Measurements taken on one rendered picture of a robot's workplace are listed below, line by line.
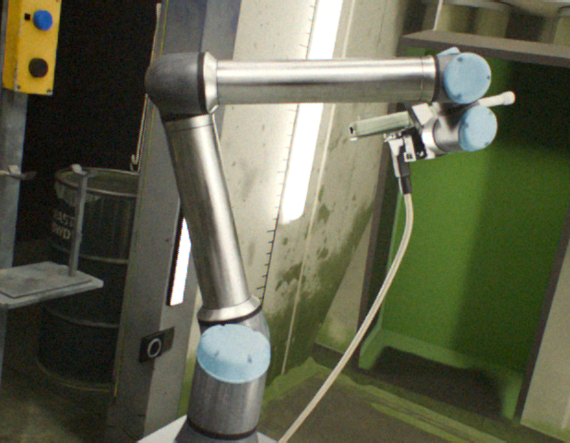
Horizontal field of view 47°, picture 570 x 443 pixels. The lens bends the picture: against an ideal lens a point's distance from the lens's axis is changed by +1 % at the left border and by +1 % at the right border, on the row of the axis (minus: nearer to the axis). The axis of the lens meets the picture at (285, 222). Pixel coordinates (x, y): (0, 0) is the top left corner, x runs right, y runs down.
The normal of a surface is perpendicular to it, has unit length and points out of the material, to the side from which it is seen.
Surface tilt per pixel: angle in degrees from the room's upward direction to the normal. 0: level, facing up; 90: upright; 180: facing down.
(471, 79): 89
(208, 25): 90
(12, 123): 90
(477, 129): 82
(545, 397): 57
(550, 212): 102
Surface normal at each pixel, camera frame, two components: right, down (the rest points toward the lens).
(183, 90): -0.29, 0.41
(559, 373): -0.32, -0.45
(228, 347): 0.18, -0.94
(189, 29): -0.51, 0.09
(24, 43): 0.85, 0.26
